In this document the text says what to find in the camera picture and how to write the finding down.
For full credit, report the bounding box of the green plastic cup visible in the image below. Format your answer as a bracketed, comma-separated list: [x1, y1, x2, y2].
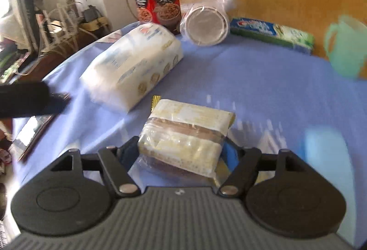
[324, 14, 367, 79]

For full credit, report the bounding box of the clear bag of brown snack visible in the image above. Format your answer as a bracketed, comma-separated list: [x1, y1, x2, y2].
[135, 96, 236, 186]

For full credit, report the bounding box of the white tissue pack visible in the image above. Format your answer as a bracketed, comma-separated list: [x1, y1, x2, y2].
[79, 23, 184, 113]

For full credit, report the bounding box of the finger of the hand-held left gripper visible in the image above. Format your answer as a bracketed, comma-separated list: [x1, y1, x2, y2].
[0, 81, 71, 119]

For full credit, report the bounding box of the green and blue toothpaste box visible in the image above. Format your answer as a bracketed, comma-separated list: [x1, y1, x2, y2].
[229, 17, 315, 55]

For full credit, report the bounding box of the pile of clothes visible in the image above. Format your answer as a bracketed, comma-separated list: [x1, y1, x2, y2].
[0, 0, 75, 38]

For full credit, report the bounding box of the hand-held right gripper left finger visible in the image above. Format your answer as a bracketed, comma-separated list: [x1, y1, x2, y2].
[43, 137, 142, 197]

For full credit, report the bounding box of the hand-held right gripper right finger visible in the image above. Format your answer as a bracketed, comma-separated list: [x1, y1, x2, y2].
[218, 141, 313, 197]

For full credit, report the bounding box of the smartphone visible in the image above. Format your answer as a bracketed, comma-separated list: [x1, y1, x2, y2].
[8, 114, 58, 162]

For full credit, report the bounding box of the bagged stack of plastic cups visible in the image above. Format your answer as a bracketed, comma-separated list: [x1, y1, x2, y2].
[180, 0, 240, 47]

